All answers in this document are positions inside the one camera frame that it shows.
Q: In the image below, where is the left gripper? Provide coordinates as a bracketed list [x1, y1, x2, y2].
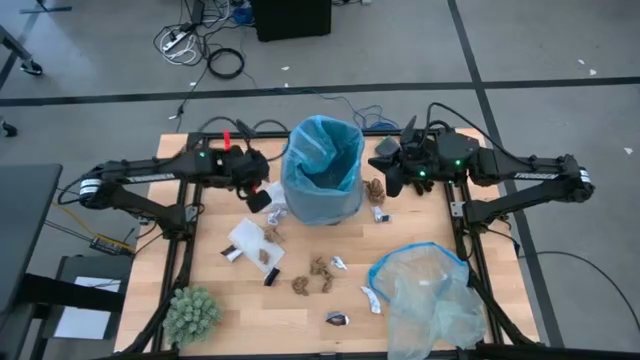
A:
[219, 146, 274, 190]

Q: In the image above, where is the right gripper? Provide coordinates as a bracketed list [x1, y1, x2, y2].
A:
[368, 130, 444, 184]

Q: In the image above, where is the blue plastic trash bag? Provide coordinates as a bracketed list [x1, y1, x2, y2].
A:
[279, 114, 366, 226]

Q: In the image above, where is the white paper sheet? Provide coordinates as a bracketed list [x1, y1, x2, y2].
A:
[227, 216, 287, 274]

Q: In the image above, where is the white strip wrapper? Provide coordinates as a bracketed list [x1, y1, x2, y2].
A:
[360, 285, 383, 316]

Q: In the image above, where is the translucent blue-rimmed trash bag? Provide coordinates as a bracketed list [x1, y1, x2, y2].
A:
[367, 241, 489, 360]

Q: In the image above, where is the long newspaper strip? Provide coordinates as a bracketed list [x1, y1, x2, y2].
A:
[325, 310, 351, 328]

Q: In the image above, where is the black box cabinet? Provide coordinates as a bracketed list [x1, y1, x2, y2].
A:
[250, 0, 333, 43]

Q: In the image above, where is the white power strip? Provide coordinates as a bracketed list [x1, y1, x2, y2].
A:
[160, 28, 187, 52]

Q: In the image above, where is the green artificial plant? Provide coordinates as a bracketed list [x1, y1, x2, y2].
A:
[162, 285, 224, 350]

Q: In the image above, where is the small electronics board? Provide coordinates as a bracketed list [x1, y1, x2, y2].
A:
[88, 234, 137, 258]

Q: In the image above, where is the black bar stand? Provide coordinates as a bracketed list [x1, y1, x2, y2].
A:
[19, 272, 126, 314]

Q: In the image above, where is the white paper on base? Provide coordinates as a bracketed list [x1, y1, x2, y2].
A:
[52, 275, 122, 341]

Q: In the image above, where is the dark grey desk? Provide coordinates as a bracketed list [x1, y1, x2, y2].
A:
[0, 163, 64, 321]

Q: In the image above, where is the metal leg with caster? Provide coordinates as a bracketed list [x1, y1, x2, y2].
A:
[0, 22, 45, 77]

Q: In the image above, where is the black floor stand foot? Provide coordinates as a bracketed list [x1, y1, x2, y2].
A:
[19, 0, 74, 15]

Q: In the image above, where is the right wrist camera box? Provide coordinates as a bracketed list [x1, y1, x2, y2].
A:
[383, 167, 404, 199]

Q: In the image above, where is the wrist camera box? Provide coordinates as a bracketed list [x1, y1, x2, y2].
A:
[383, 167, 404, 199]
[246, 188, 274, 214]

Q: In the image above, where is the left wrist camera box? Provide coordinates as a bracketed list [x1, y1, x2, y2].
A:
[246, 188, 274, 214]

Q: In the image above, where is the thin blue cable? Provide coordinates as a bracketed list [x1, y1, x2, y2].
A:
[238, 84, 401, 132]

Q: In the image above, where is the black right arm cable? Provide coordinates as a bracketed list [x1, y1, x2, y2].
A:
[423, 101, 507, 157]

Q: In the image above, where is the coiled black cable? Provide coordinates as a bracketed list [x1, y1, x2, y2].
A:
[205, 46, 247, 81]

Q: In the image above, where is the white cable bundle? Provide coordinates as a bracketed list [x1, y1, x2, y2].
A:
[159, 29, 200, 66]

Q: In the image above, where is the grey base plate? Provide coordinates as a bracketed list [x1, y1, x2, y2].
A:
[42, 254, 134, 351]

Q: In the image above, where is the black floor cable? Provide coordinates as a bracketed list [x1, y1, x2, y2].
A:
[517, 249, 640, 334]

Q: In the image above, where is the yellow cable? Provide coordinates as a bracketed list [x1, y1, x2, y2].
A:
[49, 199, 136, 251]

